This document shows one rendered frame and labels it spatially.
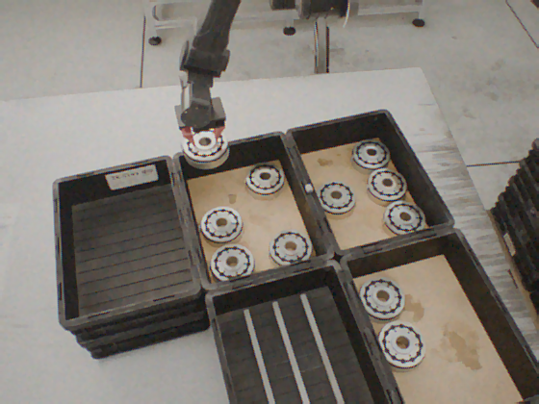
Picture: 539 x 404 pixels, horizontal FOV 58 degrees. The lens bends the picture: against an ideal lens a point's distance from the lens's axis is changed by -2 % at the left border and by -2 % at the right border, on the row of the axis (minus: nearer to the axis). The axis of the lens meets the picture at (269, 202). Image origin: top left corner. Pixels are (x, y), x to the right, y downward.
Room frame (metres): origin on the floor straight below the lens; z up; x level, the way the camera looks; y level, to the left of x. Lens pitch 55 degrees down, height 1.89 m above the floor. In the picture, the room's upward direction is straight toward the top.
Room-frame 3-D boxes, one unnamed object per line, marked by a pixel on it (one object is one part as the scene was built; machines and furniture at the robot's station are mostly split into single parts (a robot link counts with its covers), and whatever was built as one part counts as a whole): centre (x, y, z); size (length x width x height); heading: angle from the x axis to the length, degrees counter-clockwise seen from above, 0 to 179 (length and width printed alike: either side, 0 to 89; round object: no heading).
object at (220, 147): (0.76, 0.15, 1.04); 0.10 x 0.10 x 0.01
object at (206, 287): (0.67, 0.05, 0.92); 0.40 x 0.30 x 0.02; 16
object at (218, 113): (0.76, 0.15, 1.16); 0.10 x 0.07 x 0.07; 106
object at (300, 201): (0.67, 0.05, 0.87); 0.40 x 0.30 x 0.11; 16
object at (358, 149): (0.88, -0.28, 0.86); 0.10 x 0.10 x 0.01
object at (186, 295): (0.59, 0.34, 0.92); 0.40 x 0.30 x 0.02; 16
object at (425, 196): (0.76, -0.24, 0.87); 0.40 x 0.30 x 0.11; 16
